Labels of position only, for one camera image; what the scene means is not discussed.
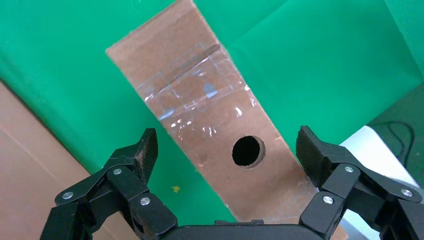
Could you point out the white robot column base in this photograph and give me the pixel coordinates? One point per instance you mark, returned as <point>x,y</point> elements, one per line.
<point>371,149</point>

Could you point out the large open cardboard carton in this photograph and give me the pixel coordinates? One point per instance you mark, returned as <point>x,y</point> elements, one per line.
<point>26,165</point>

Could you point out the green table cloth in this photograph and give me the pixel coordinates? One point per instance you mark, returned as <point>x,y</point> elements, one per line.
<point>314,66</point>

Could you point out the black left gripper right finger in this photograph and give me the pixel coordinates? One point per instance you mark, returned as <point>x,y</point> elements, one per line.
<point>341,180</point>

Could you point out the long cardboard box with hole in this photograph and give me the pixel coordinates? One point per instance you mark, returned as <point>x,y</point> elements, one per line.
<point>205,132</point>

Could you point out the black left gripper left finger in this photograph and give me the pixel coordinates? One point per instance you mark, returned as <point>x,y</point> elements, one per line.
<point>126,185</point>

